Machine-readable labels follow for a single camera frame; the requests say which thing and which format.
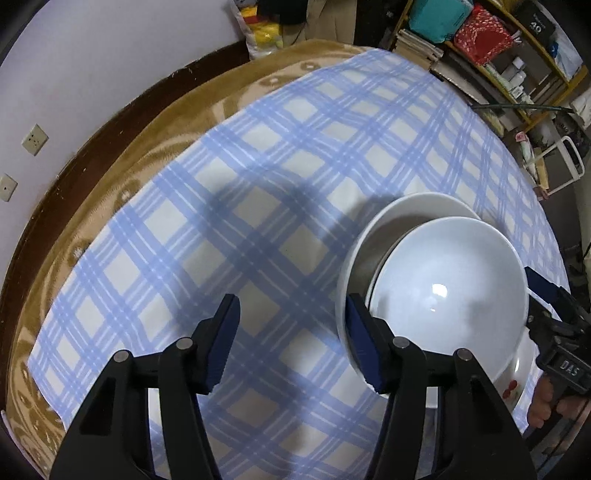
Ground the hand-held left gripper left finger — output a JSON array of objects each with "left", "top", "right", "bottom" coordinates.
[{"left": 50, "top": 293, "right": 242, "bottom": 480}]

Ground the thin dark pole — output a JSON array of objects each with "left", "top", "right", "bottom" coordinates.
[{"left": 471, "top": 102, "right": 578, "bottom": 114}]

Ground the wooden shelf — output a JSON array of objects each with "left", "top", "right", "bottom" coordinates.
[{"left": 392, "top": 0, "right": 589, "bottom": 134}]

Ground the tan floral blanket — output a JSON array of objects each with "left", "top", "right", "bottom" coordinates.
[{"left": 0, "top": 39, "right": 370, "bottom": 467}]

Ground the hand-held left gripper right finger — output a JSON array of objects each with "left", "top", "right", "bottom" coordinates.
[{"left": 345, "top": 293, "right": 539, "bottom": 480}]

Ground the white bowl with cat print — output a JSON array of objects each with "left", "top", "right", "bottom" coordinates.
[{"left": 368, "top": 217, "right": 530, "bottom": 393}]

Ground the stack of books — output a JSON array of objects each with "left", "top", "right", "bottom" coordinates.
[{"left": 392, "top": 28, "right": 444, "bottom": 70}]

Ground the beige hanging garment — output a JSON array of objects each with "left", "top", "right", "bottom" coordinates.
[{"left": 284, "top": 0, "right": 365, "bottom": 47}]

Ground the large white cherry print plate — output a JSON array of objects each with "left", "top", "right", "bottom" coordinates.
[{"left": 336, "top": 193, "right": 539, "bottom": 411}]

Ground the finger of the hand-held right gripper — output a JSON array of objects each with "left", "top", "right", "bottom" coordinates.
[{"left": 525, "top": 267, "right": 591, "bottom": 324}]

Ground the yellow plastic bag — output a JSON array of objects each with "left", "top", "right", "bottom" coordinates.
[{"left": 233, "top": 0, "right": 284, "bottom": 61}]

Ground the red patterned bag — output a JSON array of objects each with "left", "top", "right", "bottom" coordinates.
[{"left": 454, "top": 4, "right": 515, "bottom": 65}]

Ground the dark wooden bed frame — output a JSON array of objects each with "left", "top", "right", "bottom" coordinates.
[{"left": 0, "top": 39, "right": 252, "bottom": 416}]

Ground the white plastic bag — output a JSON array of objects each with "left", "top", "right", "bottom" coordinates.
[{"left": 551, "top": 32, "right": 585, "bottom": 77}]

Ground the teal bag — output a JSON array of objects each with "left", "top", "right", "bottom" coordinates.
[{"left": 409, "top": 0, "right": 474, "bottom": 44}]

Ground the black box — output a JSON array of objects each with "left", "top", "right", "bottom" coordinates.
[{"left": 515, "top": 0, "right": 557, "bottom": 44}]

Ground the person's right hand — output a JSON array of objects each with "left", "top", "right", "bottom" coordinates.
[{"left": 526, "top": 374, "right": 591, "bottom": 430}]

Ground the white utility cart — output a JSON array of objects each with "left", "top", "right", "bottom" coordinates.
[{"left": 515, "top": 131, "right": 586, "bottom": 195}]

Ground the blue plaid tablecloth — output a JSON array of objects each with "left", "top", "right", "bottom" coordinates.
[{"left": 28, "top": 46, "right": 571, "bottom": 480}]

